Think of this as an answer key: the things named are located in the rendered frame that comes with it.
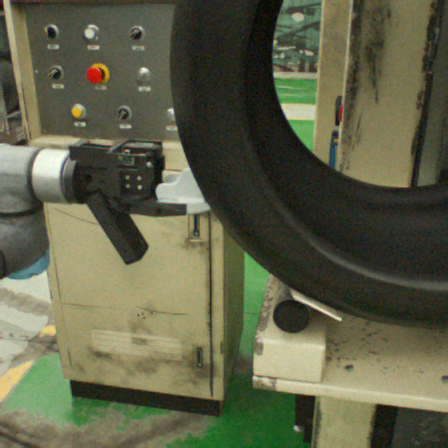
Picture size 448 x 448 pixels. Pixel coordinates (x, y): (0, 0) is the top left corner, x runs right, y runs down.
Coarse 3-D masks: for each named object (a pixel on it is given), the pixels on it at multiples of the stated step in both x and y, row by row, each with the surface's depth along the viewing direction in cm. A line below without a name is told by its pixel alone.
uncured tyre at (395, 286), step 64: (192, 0) 48; (256, 0) 45; (192, 64) 49; (256, 64) 74; (192, 128) 52; (256, 128) 78; (256, 192) 52; (320, 192) 80; (384, 192) 78; (256, 256) 59; (320, 256) 54; (384, 256) 74; (384, 320) 58
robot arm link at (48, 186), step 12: (48, 156) 67; (60, 156) 67; (36, 168) 67; (48, 168) 66; (60, 168) 66; (36, 180) 67; (48, 180) 66; (60, 180) 66; (36, 192) 67; (48, 192) 67; (60, 192) 67
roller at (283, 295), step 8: (280, 288) 65; (288, 288) 63; (280, 296) 63; (288, 296) 62; (280, 304) 61; (288, 304) 61; (296, 304) 60; (304, 304) 61; (280, 312) 61; (288, 312) 61; (296, 312) 60; (304, 312) 60; (280, 320) 61; (288, 320) 61; (296, 320) 61; (304, 320) 61; (280, 328) 62; (288, 328) 62; (296, 328) 61; (304, 328) 62
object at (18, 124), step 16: (0, 0) 405; (0, 16) 482; (0, 32) 487; (0, 64) 393; (0, 80) 381; (0, 96) 382; (16, 96) 406; (0, 112) 387; (16, 112) 434; (0, 128) 392; (16, 128) 444
